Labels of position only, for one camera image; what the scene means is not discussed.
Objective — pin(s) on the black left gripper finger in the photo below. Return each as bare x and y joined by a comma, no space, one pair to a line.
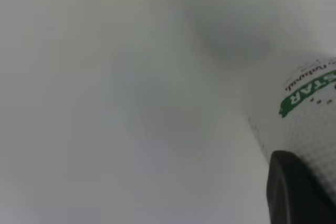
296,195

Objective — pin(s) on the white paper coffee cup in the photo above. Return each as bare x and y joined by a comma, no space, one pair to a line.
307,127

